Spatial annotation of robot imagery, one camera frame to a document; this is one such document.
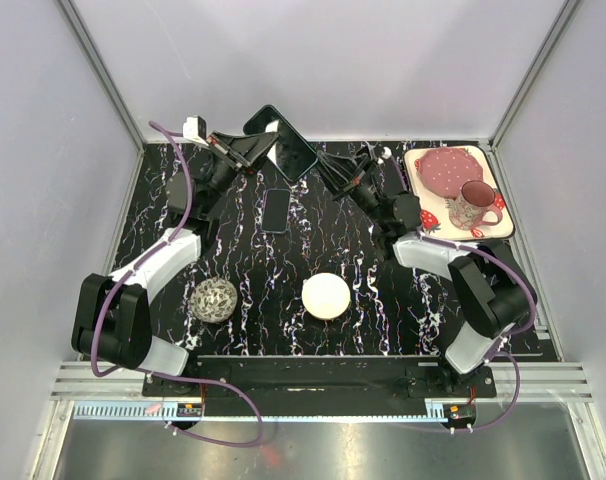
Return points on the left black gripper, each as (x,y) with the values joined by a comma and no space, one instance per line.
(246,150)

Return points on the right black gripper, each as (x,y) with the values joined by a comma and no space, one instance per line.
(332,172)

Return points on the phone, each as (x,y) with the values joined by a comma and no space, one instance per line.
(292,155)

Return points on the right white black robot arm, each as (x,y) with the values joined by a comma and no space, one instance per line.
(496,298)

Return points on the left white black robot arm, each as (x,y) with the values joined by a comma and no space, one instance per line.
(113,319)

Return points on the blue smartphone on table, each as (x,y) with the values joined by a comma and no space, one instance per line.
(275,211)

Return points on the pink polka dot plate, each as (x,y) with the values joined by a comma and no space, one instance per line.
(444,171)

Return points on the strawberry print cream tray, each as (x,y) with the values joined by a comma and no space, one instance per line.
(435,210)

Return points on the white round lid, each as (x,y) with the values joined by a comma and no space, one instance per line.
(325,296)

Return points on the pink ghost pattern mug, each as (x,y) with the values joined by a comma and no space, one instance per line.
(475,207)

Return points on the leaf patterned round bowl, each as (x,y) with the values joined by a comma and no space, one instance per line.
(213,300)

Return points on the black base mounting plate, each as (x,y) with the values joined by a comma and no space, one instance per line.
(417,377)

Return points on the right small controller board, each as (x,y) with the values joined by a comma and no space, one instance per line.
(465,413)

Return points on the small controller board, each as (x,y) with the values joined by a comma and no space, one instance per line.
(465,413)
(189,409)

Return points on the left small controller board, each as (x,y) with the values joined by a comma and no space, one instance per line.
(189,409)

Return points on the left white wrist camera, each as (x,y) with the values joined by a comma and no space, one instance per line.
(194,130)

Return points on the aluminium frame rail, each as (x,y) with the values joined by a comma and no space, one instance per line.
(539,382)

